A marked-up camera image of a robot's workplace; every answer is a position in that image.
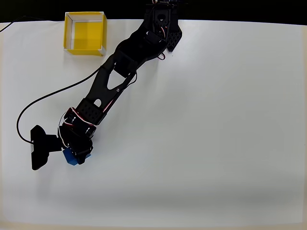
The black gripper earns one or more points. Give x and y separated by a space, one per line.
83 153

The blue block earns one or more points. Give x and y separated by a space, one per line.
69 157

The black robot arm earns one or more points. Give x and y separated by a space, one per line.
112 72

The yellow open box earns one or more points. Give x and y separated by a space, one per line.
90 31

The black webcam with white label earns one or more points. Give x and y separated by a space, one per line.
39 146

